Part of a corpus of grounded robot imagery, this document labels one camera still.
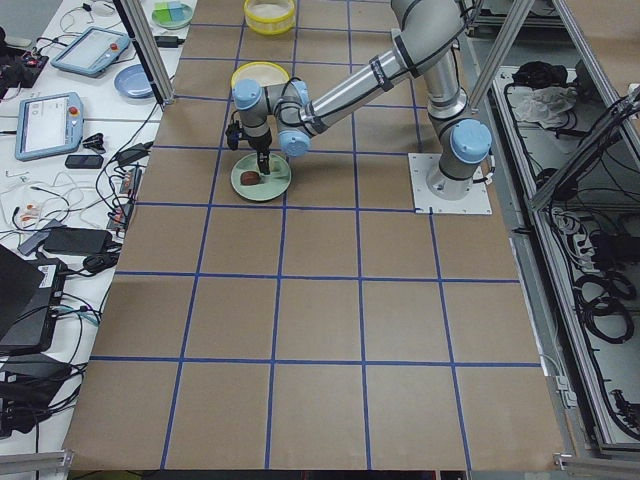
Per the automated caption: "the blue plate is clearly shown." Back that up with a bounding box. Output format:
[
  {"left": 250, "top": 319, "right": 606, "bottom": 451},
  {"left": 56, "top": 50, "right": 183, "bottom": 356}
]
[{"left": 114, "top": 64, "right": 154, "bottom": 99}]

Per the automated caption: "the middle yellow bamboo steamer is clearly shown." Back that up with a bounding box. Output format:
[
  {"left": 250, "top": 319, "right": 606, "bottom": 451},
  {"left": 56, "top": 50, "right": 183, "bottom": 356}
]
[{"left": 230, "top": 61, "right": 290, "bottom": 88}]

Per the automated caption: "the brown steamed bun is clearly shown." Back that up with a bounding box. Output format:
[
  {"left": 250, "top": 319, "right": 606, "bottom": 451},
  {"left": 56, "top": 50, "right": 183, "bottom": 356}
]
[{"left": 240, "top": 171, "right": 261, "bottom": 186}]

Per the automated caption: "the lower teach pendant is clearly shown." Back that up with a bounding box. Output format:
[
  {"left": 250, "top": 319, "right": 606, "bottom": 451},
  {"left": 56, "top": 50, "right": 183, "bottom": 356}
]
[{"left": 14, "top": 92, "right": 84, "bottom": 162}]

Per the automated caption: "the black phone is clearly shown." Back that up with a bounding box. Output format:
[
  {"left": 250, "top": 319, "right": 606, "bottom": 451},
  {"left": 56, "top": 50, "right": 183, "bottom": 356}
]
[{"left": 65, "top": 154, "right": 104, "bottom": 170}]

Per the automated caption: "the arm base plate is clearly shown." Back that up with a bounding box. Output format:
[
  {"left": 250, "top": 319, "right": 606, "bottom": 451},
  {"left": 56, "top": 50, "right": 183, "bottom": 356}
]
[{"left": 408, "top": 153, "right": 492, "bottom": 216}]

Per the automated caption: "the black laptop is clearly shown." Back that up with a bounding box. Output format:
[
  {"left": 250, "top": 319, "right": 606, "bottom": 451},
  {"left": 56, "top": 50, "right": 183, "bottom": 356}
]
[{"left": 1, "top": 247, "right": 67, "bottom": 356}]

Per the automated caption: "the white crumpled cloth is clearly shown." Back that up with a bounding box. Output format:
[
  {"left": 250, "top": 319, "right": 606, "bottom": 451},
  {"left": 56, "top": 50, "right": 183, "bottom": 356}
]
[{"left": 513, "top": 86, "right": 578, "bottom": 129}]

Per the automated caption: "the teach pendant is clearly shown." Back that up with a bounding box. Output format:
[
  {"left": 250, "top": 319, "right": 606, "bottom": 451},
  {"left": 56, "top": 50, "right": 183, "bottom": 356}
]
[
  {"left": 14, "top": 92, "right": 84, "bottom": 162},
  {"left": 51, "top": 27, "right": 130, "bottom": 77}
]

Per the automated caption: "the aluminium frame post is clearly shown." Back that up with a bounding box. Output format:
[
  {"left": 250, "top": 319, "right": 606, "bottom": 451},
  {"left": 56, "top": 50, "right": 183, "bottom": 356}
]
[{"left": 114, "top": 0, "right": 174, "bottom": 109}]

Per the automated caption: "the green dish with blocks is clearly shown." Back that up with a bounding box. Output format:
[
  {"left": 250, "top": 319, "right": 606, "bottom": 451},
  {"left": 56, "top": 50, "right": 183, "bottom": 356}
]
[{"left": 151, "top": 1, "right": 194, "bottom": 30}]

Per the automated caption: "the black power adapter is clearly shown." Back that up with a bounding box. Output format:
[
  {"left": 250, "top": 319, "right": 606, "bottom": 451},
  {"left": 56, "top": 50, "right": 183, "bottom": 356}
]
[{"left": 43, "top": 228, "right": 112, "bottom": 255}]

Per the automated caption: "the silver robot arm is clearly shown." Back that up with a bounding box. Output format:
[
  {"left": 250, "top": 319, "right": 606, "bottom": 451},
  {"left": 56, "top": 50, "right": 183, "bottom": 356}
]
[{"left": 226, "top": 1, "right": 492, "bottom": 182}]

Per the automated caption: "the upper teach pendant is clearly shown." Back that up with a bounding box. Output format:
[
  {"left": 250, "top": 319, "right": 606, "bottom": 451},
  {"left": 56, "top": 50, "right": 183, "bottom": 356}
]
[{"left": 51, "top": 27, "right": 130, "bottom": 77}]

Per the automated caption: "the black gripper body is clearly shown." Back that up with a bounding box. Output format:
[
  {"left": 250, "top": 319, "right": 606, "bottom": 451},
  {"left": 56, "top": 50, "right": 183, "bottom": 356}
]
[{"left": 248, "top": 130, "right": 272, "bottom": 154}]

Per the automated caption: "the light green plate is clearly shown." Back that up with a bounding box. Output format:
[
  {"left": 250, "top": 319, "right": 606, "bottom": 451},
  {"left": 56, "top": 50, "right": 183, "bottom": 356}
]
[{"left": 231, "top": 153, "right": 292, "bottom": 202}]

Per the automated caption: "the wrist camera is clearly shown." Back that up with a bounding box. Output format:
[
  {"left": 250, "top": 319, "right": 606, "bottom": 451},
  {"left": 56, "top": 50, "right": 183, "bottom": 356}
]
[{"left": 225, "top": 120, "right": 245, "bottom": 151}]

